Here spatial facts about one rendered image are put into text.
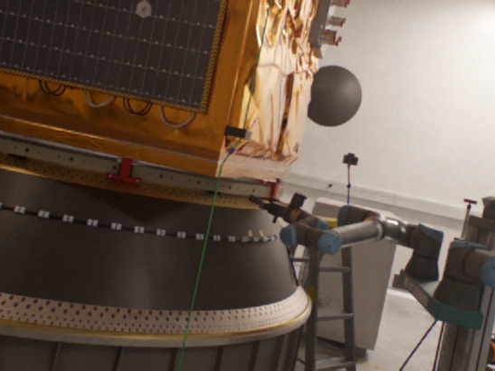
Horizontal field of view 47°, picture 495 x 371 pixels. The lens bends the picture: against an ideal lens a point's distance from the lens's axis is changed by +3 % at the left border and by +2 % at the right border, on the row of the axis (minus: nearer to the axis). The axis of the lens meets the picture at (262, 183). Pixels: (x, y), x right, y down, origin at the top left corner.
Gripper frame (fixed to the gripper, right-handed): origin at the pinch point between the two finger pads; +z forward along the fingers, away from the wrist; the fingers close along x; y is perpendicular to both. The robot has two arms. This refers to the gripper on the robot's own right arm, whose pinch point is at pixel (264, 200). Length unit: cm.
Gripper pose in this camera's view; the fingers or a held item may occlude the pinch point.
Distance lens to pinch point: 225.7
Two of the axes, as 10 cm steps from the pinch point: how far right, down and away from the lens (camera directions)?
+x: 6.1, 1.0, 7.8
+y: -3.3, 9.3, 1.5
